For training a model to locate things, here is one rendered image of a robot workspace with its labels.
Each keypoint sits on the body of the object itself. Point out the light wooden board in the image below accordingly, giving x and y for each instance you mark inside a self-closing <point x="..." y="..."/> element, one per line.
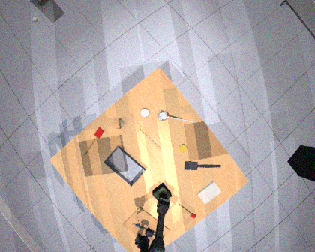
<point x="144" y="219"/>

